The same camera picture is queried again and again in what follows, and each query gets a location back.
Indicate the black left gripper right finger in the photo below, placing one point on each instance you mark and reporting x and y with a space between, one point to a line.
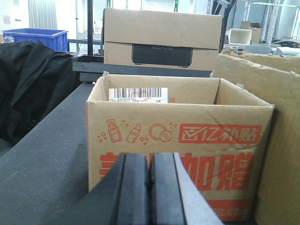
174 199

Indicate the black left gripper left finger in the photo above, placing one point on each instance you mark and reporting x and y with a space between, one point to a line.
120 198

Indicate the cardboard box orange print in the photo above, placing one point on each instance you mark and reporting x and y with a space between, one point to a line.
219 130

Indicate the black cloth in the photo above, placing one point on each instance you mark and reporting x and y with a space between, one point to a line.
34 79

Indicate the large plain cardboard box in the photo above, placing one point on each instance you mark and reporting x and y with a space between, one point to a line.
275 79

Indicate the closed brown cardboard box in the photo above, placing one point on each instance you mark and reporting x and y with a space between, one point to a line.
161 39

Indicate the blue plastic crate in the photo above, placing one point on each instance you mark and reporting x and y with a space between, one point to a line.
55 39

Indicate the white plastic bin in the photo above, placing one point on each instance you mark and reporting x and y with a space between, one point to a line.
239 36

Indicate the small open cardboard box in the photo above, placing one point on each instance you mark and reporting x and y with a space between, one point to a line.
256 29

